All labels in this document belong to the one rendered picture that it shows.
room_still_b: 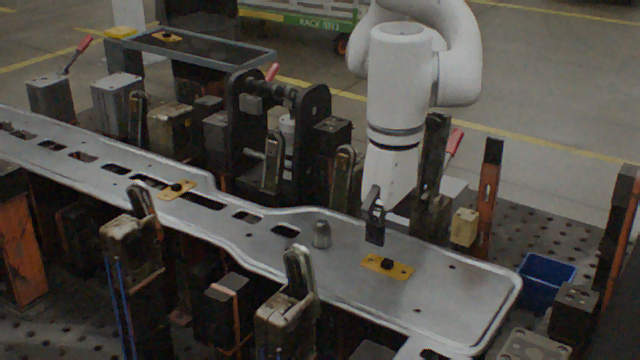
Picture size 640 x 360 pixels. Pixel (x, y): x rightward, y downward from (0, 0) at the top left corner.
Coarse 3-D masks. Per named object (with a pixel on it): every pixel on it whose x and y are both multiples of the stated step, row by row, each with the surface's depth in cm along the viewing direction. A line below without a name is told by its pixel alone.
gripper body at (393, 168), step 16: (416, 144) 96; (368, 160) 96; (384, 160) 95; (400, 160) 96; (416, 160) 102; (368, 176) 97; (384, 176) 96; (400, 176) 98; (416, 176) 104; (368, 192) 98; (384, 192) 97; (400, 192) 100; (384, 208) 98
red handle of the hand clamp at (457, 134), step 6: (456, 132) 120; (462, 132) 120; (450, 138) 120; (456, 138) 120; (462, 138) 121; (450, 144) 119; (456, 144) 120; (450, 150) 119; (456, 150) 120; (450, 156) 119; (444, 162) 118; (444, 168) 118; (426, 192) 116; (420, 198) 117; (426, 198) 116
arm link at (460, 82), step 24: (384, 0) 97; (408, 0) 95; (432, 0) 94; (456, 0) 92; (432, 24) 97; (456, 24) 92; (456, 48) 91; (480, 48) 91; (456, 72) 89; (480, 72) 90; (456, 96) 90
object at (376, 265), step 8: (368, 256) 112; (376, 256) 112; (368, 264) 110; (376, 264) 110; (384, 264) 108; (392, 264) 109; (400, 264) 110; (384, 272) 108; (392, 272) 108; (400, 272) 108; (408, 272) 108; (400, 280) 106
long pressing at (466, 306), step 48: (0, 144) 149; (96, 144) 150; (96, 192) 131; (240, 240) 116; (288, 240) 116; (336, 240) 116; (336, 288) 105; (384, 288) 105; (432, 288) 105; (480, 288) 105; (432, 336) 96; (480, 336) 95
